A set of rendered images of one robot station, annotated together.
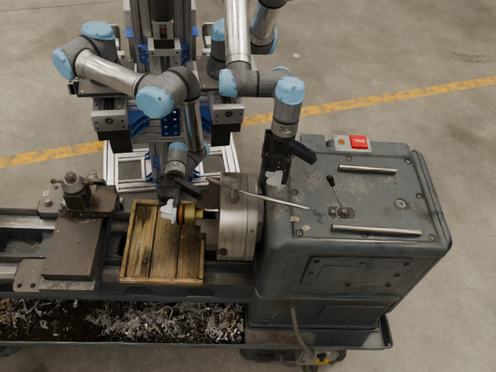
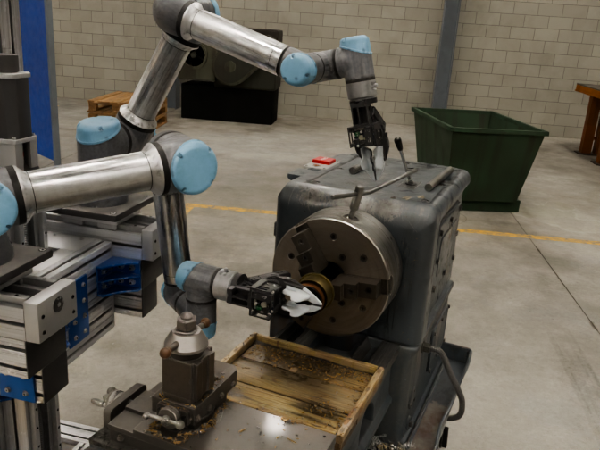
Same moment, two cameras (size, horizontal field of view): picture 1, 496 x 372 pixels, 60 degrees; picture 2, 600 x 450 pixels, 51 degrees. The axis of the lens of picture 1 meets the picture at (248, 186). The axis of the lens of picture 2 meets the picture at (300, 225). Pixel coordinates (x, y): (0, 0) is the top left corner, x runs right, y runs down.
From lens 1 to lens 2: 155 cm
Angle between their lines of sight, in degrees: 57
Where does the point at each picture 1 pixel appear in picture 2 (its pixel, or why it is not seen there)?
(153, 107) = (204, 167)
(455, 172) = not seen: hidden behind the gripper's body
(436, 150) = not seen: hidden behind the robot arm
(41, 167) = not seen: outside the picture
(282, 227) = (413, 204)
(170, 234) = (282, 377)
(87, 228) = (235, 418)
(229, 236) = (387, 254)
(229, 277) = (379, 359)
